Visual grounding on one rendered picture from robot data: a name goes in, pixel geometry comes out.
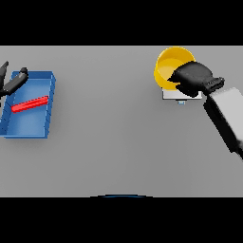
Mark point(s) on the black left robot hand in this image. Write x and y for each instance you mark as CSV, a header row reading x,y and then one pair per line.
x,y
14,83

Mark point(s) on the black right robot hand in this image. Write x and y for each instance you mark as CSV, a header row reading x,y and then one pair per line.
x,y
193,77

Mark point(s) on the yellow bowl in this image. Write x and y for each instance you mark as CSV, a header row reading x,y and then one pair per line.
x,y
167,68

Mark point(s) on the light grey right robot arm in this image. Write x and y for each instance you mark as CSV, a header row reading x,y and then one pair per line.
x,y
228,114

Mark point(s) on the red beaker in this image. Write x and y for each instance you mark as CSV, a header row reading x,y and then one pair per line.
x,y
30,104

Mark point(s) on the pale square metallic scale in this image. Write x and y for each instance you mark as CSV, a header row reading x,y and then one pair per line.
x,y
171,94

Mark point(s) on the blue tray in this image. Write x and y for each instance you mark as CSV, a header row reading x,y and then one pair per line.
x,y
30,118

